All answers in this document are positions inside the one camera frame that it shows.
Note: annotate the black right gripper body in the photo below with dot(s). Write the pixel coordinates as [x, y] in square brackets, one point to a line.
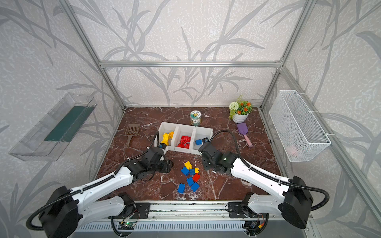
[207, 165]

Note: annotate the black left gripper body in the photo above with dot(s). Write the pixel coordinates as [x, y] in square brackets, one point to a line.
[163, 167]

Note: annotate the red lego pile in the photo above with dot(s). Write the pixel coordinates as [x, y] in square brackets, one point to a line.
[196, 177]

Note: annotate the large yellow lego brick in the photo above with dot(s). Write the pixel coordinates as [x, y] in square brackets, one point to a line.
[165, 139]

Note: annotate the yellow lego pile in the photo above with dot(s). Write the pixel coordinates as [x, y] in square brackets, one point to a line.
[188, 165]

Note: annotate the blue lego pile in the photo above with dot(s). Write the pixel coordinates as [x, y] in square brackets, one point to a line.
[185, 171]
[190, 181]

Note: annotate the long red lego brick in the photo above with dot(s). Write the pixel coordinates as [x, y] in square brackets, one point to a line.
[185, 139]

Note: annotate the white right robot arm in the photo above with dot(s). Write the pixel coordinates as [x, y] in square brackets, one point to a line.
[277, 187]

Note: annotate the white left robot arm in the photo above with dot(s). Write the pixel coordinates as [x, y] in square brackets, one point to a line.
[68, 209]

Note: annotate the brown slotted scoop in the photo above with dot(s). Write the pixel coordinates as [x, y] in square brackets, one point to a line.
[131, 131]

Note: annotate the white three-compartment bin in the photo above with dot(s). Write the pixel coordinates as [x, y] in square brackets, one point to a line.
[182, 130]

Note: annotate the purple and pink scoop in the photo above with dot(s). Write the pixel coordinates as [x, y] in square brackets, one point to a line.
[243, 130]

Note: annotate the small labelled tin can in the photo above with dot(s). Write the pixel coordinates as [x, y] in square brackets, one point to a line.
[195, 117]

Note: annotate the white pot with flowers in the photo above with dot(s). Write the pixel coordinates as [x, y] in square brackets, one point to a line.
[240, 110]

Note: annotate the green mat in tray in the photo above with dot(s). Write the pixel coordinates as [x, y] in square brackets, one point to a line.
[67, 128]

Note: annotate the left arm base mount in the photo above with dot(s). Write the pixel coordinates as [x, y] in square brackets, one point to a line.
[139, 210]

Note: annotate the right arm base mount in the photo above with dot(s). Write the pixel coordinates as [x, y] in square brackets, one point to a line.
[237, 210]

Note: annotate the aluminium front rail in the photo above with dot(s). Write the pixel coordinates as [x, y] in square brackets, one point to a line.
[190, 211]

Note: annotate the white wire mesh basket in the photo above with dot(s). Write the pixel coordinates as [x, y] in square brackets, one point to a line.
[301, 135]

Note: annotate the clear plastic wall tray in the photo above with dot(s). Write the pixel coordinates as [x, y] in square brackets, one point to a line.
[33, 147]

